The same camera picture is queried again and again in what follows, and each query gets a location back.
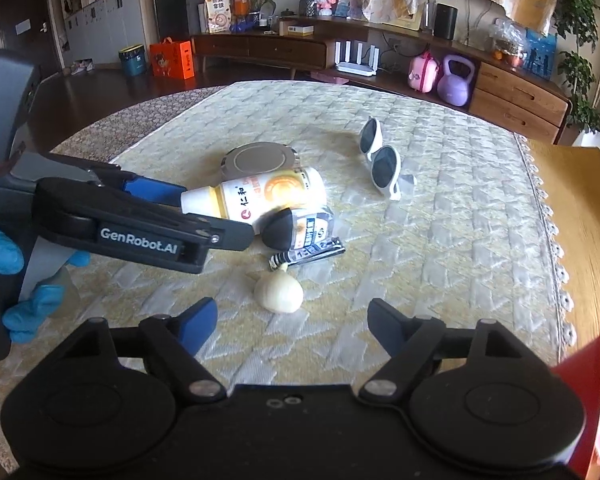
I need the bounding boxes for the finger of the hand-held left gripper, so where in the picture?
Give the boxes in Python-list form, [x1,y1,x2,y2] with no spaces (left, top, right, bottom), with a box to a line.
[11,152,188,209]
[36,177,255,275]

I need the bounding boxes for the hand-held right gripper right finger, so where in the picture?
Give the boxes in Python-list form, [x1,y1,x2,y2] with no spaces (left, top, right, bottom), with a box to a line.
[359,298,528,403]

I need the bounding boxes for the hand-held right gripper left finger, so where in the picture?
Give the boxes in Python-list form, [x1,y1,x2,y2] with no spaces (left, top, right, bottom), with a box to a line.
[67,297,226,403]

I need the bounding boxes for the garlic bulb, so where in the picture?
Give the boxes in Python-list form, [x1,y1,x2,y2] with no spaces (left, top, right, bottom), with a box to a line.
[254,264,305,315]

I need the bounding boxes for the nail clipper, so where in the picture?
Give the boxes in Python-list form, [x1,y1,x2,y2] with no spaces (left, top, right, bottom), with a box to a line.
[269,240,347,271]

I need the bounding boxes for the silver round compact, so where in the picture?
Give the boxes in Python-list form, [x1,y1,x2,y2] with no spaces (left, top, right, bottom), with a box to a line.
[220,142,301,181]

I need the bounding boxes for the small bottle black cap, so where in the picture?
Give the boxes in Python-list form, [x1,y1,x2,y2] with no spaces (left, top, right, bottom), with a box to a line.
[260,205,336,252]

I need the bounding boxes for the white yellow plastic bottle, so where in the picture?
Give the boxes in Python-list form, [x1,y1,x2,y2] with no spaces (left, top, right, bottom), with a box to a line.
[180,167,326,223]

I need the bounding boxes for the white round sunglasses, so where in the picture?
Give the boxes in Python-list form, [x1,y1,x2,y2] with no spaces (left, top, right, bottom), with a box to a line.
[358,116,418,202]

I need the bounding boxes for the red tin box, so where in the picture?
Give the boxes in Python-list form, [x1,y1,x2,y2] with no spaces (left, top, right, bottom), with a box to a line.
[550,332,600,480]

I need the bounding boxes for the person's left hand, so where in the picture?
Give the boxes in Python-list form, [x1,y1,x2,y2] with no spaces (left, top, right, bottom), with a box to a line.
[0,222,92,345]

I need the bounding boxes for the brown lace tablecloth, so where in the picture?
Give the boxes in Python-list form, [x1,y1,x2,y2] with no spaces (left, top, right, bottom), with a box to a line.
[0,85,226,480]

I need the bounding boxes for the dark brown door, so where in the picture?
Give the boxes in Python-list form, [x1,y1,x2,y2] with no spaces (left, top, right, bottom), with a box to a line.
[0,0,61,73]

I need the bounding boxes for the dark green round tin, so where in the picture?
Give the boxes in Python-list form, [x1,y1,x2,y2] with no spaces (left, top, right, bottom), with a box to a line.
[118,45,147,78]

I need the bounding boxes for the orange gift box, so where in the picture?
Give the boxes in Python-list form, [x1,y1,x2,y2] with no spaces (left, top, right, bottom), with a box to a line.
[149,37,196,81]

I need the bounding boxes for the grey storage cabinets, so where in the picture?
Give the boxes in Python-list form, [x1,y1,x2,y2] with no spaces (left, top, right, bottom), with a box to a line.
[60,0,156,68]

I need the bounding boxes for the yellow white snack box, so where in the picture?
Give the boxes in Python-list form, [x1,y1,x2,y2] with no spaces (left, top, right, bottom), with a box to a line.
[203,0,233,35]

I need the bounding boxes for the dark grey cabinet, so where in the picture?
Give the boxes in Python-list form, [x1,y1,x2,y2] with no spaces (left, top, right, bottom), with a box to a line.
[152,0,208,53]

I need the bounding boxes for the wooden television cabinet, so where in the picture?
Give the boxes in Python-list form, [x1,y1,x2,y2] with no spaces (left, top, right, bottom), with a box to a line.
[190,15,573,146]

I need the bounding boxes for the small white box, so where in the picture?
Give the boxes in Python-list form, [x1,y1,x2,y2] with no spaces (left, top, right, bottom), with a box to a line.
[279,20,315,37]

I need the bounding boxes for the small leafy potted plant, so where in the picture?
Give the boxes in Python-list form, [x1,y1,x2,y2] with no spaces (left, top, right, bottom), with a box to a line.
[245,0,281,26]

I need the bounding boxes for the white router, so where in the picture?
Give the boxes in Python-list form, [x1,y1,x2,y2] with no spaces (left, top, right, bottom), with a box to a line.
[334,42,381,78]

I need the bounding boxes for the purple kettlebell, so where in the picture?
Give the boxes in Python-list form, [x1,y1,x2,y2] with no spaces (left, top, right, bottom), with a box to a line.
[436,55,477,107]

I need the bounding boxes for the pink toy suitcase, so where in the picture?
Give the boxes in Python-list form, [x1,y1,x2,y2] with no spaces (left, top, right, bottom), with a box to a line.
[407,52,441,93]

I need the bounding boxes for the wooden board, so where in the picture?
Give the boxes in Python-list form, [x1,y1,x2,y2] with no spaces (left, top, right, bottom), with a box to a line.
[380,2,428,31]

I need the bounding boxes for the clear bag of fruit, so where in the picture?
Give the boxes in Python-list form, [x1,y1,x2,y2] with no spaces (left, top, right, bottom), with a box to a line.
[490,17,531,68]

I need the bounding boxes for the black speaker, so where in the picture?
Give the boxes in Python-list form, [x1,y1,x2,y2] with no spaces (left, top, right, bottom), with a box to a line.
[434,2,458,41]

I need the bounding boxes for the blue picture card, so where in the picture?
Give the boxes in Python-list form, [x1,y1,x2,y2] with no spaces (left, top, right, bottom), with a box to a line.
[522,30,558,81]

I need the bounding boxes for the cream arched panel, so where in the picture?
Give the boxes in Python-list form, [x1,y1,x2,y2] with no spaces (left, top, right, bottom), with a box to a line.
[460,0,508,48]

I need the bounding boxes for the green indoor tree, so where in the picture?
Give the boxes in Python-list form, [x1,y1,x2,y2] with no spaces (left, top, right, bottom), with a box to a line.
[552,0,600,136]

